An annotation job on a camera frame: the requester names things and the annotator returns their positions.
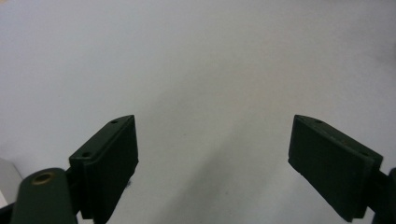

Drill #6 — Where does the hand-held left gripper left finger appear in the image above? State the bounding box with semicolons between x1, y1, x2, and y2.
68;114;140;224

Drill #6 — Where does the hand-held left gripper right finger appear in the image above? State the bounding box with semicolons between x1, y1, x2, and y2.
288;114;384;223

